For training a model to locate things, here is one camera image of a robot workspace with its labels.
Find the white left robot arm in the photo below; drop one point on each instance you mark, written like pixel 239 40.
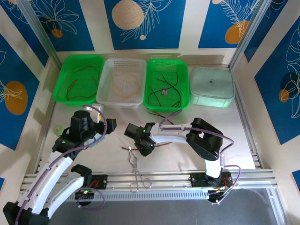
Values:
pixel 65 188

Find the aluminium frame post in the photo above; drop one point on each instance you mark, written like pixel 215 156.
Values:
pixel 247 35
pixel 40 35

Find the aluminium side rail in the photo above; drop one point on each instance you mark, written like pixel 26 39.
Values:
pixel 246 117
pixel 46 117

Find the green basket with barcode sticker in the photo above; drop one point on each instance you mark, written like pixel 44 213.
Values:
pixel 154 70

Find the plain green plastic basket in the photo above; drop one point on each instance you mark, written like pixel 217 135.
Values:
pixel 82 84

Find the small green bottle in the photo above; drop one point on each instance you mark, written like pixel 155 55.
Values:
pixel 57 130

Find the barcode sticker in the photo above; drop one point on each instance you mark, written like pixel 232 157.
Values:
pixel 164 91

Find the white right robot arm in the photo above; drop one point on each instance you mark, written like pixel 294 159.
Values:
pixel 173 136

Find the metal tongs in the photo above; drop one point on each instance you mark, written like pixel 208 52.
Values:
pixel 136 170

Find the blue floral wall poster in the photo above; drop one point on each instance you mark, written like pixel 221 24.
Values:
pixel 269 28
pixel 211 23
pixel 14 129
pixel 77 28
pixel 164 35
pixel 269 105
pixel 20 22
pixel 296 179

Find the aluminium front rail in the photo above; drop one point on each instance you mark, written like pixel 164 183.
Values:
pixel 164 181

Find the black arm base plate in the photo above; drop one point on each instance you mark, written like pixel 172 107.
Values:
pixel 100 181
pixel 197 180

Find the white plastic basket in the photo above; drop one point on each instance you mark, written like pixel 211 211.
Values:
pixel 122 103

